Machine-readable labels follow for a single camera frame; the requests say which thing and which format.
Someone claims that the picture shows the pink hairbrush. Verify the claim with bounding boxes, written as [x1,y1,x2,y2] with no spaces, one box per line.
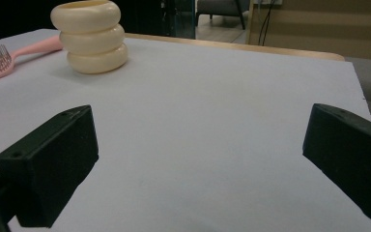
[0,34,64,87]

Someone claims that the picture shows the black cable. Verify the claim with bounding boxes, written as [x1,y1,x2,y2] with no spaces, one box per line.
[262,0,278,47]
[257,0,271,46]

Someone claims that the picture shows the wooden cabinet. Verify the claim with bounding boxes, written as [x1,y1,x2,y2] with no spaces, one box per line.
[245,0,371,62]

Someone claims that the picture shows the teal glass panel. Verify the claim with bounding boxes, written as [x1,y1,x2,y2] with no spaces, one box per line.
[160,0,197,40]

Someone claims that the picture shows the white table mat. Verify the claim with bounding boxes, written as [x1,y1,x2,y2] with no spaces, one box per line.
[0,28,371,232]

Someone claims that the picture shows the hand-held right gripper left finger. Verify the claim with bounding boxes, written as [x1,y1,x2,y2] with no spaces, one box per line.
[0,104,100,228]

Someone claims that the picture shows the cream ringed holder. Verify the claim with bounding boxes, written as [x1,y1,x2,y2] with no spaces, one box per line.
[49,0,129,75]

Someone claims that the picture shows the grey chair with dark legs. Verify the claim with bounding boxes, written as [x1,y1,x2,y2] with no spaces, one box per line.
[195,0,251,31]

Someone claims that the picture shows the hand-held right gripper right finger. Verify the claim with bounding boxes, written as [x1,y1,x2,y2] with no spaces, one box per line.
[302,102,371,222]

